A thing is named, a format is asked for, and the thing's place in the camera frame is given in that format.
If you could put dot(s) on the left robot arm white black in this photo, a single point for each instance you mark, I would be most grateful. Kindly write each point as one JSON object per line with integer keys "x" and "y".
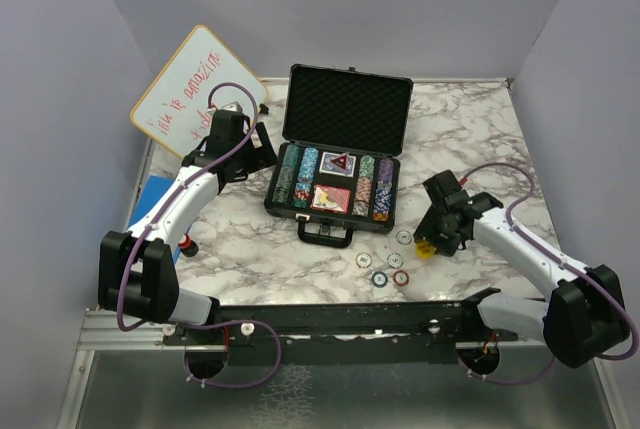
{"x": 137, "y": 275}

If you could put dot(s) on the red playing card deck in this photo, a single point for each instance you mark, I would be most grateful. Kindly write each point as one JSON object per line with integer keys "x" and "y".
{"x": 331, "y": 199}

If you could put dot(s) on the all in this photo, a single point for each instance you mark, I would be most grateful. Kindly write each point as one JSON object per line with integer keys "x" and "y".
{"x": 341, "y": 161}

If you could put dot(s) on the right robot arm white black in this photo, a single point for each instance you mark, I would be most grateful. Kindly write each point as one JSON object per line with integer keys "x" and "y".
{"x": 581, "y": 315}

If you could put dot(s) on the blue flat sheet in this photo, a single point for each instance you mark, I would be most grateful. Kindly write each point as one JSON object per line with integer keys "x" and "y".
{"x": 154, "y": 194}

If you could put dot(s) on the red poker chip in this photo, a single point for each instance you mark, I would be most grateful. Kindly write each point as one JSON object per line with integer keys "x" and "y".
{"x": 400, "y": 278}

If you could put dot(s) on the black poker set case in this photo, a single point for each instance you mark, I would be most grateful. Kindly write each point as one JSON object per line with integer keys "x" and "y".
{"x": 341, "y": 111}

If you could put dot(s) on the red black marker cap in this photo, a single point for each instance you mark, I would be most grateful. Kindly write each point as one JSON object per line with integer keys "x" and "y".
{"x": 187, "y": 246}

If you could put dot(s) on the yellow big blind button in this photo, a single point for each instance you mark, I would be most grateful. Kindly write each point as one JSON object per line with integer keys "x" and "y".
{"x": 424, "y": 249}

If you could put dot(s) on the green red chip stack row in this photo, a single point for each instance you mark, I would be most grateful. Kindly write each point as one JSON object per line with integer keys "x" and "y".
{"x": 363, "y": 189}

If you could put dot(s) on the purple blue chip stack row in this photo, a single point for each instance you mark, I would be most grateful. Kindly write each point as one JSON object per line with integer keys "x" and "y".
{"x": 383, "y": 192}

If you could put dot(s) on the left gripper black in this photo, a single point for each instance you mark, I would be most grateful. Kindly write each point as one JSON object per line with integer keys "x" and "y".
{"x": 263, "y": 156}

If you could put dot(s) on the blue playing card deck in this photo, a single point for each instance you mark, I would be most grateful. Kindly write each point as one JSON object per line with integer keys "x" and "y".
{"x": 327, "y": 168}

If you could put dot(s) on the green white poker chip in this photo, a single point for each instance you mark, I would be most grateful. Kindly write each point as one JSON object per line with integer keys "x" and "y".
{"x": 395, "y": 260}

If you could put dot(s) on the whiteboard with yellow frame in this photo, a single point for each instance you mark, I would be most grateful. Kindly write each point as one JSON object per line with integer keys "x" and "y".
{"x": 201, "y": 76}

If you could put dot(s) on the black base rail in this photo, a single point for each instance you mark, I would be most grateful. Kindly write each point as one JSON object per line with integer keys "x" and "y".
{"x": 345, "y": 334}

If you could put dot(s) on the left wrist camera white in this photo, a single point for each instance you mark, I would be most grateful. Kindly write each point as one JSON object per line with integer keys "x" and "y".
{"x": 232, "y": 107}

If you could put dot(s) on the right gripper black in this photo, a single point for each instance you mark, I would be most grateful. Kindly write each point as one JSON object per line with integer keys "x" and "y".
{"x": 446, "y": 246}

